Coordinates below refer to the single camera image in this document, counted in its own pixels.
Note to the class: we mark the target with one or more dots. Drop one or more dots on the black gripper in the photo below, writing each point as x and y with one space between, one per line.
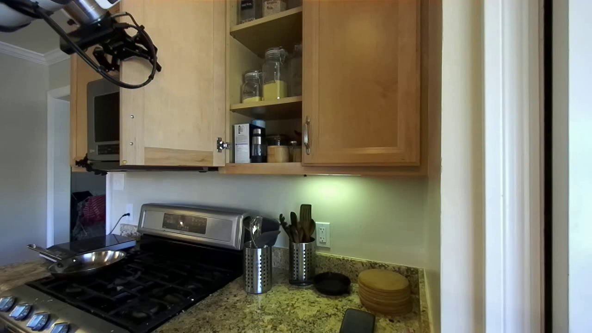
121 42

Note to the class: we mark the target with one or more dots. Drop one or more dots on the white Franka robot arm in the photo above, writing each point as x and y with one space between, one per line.
93 9

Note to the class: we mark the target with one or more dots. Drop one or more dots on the wooden cabinet with shelves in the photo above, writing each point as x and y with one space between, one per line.
265 29

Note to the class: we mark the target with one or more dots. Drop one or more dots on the orange-brown wooden cabinet door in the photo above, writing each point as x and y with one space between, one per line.
362 79

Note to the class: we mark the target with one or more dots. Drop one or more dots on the grey microwave oven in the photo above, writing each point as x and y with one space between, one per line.
105 125

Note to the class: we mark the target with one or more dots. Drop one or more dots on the dark storage jar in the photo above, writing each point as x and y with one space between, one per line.
247 9

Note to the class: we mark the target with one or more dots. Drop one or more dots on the small glass jar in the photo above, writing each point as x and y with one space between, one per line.
251 85

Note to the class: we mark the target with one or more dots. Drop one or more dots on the pale storage jar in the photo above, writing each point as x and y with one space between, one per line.
271 5

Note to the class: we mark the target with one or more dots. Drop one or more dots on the white box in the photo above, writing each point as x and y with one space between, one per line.
241 142

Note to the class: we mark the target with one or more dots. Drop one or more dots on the tall glass jar yellow contents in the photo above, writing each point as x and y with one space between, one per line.
275 76

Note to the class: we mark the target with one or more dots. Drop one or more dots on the black canister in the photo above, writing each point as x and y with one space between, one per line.
258 140

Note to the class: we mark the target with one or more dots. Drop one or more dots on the red cloth item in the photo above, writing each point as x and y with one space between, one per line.
92 211

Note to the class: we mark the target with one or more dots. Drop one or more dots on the short jar yellow contents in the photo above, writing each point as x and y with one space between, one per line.
278 150

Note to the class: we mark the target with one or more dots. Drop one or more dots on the dark spice jar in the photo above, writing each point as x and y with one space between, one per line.
295 148

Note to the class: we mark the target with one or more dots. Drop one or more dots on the metal frying pan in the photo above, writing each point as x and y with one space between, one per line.
86 259

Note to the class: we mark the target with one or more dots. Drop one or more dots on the metal ladle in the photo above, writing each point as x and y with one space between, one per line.
253 227

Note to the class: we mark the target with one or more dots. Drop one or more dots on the dark grey spatula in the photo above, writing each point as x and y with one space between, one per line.
269 233

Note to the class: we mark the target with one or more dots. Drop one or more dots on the stainless steel gas stove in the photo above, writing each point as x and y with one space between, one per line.
142 286

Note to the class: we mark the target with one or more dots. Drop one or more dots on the black cooking utensil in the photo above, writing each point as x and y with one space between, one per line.
290 225

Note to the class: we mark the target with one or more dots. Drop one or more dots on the wooden spatula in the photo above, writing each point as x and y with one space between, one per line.
306 220

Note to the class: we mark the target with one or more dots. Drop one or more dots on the perforated metal utensil holder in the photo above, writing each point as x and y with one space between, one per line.
302 262
258 270

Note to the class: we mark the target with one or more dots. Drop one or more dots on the silver stove knob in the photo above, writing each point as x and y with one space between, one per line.
19 310
60 327
5 303
38 320

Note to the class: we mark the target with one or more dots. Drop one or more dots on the black bowl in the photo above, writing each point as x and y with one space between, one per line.
332 283

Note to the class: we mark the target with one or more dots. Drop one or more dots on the stack of round wooden coasters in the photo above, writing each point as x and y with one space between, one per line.
384 288

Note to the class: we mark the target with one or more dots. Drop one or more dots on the black smartphone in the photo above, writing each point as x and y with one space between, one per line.
356 322

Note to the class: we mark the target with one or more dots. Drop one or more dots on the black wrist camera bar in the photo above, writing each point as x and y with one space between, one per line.
80 35

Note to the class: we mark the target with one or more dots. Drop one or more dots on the white doorway frame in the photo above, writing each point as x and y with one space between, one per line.
58 185
512 166

